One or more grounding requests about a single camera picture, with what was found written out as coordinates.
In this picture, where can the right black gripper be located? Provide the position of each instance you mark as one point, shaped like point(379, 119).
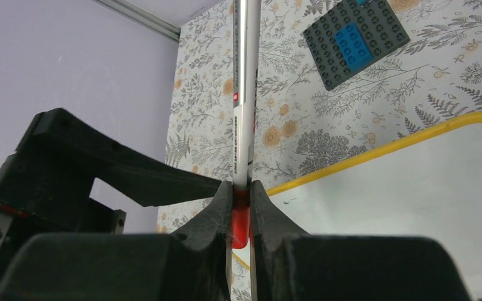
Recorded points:
point(57, 243)

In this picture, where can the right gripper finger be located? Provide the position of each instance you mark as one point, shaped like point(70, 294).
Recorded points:
point(287, 263)

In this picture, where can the red marker cap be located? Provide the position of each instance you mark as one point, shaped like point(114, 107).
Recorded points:
point(240, 218)

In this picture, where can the white marker pen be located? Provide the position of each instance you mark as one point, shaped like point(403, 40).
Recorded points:
point(246, 35)

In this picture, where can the yellow framed whiteboard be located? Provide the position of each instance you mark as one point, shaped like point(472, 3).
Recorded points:
point(426, 184)

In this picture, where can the grey lego baseplate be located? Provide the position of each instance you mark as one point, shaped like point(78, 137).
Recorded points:
point(376, 21)

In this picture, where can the floral tablecloth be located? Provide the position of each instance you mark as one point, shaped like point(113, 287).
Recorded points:
point(302, 128)

